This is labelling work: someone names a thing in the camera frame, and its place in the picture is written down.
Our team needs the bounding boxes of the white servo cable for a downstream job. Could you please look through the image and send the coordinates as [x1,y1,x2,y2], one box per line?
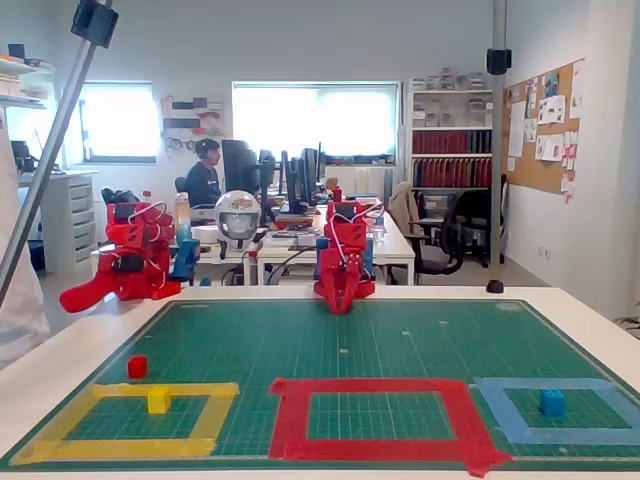
[332,212,367,267]

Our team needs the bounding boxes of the white bookshelf with binders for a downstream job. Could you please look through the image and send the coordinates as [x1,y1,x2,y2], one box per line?
[408,74,495,194]

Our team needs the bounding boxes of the upright metal pole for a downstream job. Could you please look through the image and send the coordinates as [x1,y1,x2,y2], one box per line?
[491,0,508,266]

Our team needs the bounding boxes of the beige jacket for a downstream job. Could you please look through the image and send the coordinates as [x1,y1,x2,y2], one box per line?
[388,181,426,240]

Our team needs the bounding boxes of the wall tool rack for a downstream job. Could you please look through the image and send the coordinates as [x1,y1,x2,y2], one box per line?
[160,93,226,151]

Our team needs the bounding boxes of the wide window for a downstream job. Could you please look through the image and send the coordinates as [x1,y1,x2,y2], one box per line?
[231,80,402,162]

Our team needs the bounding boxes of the yellow tape square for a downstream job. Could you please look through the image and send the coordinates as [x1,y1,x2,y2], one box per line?
[8,382,240,466]

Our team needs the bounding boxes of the person in white shirt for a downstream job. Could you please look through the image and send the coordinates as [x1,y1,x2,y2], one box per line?
[0,117,52,371]

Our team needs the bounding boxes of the white round container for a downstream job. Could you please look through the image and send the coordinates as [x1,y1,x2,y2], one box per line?
[192,223,222,247]

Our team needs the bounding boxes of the seated person in dark top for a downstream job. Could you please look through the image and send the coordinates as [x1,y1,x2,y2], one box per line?
[183,138,224,209]

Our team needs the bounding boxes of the black bag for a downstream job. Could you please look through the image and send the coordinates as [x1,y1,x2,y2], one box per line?
[101,187,141,206]

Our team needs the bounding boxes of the red tape square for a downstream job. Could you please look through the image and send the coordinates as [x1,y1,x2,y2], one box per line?
[268,378,514,478]

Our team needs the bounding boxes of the wall shelf with boxes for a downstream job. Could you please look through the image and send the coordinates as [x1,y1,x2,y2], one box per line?
[0,43,56,110]

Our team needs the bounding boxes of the white drawer cabinet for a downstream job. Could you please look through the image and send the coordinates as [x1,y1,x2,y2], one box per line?
[42,172,98,274]

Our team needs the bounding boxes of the cork pin board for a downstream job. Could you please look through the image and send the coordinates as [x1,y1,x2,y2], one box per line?
[502,57,586,197]

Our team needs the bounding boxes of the blue tape square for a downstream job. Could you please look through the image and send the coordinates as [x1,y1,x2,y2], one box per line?
[469,377,640,446]

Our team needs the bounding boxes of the green cutting mat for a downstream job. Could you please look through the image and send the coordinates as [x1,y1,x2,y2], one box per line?
[0,298,640,472]

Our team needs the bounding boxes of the colourful drink bottle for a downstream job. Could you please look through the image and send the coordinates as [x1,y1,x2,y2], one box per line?
[173,192,194,246]

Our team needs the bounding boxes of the small blue block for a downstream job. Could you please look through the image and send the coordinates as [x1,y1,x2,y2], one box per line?
[538,388,567,419]

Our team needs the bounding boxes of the slanted metal pole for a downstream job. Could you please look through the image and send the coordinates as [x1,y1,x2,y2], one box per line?
[0,0,115,307]

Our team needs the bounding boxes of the black computer monitor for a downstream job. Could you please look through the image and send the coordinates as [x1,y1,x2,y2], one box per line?
[301,142,324,204]
[280,149,307,214]
[221,138,261,196]
[257,149,278,200]

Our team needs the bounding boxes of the green plant leaves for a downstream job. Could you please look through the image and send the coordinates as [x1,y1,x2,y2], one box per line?
[613,313,640,342]

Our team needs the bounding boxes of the black pole clamp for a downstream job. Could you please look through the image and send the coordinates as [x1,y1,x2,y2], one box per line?
[486,47,513,76]
[70,0,120,50]

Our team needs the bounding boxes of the small yellow block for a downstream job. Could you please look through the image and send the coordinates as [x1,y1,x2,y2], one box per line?
[147,385,172,415]

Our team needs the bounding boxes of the white helmet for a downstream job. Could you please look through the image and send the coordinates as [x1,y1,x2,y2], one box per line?
[214,190,262,250]

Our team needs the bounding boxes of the black office chair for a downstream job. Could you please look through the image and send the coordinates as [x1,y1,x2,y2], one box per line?
[407,192,466,284]
[457,173,509,269]

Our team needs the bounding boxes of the red leader arm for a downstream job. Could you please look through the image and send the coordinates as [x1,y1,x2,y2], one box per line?
[58,201,182,315]

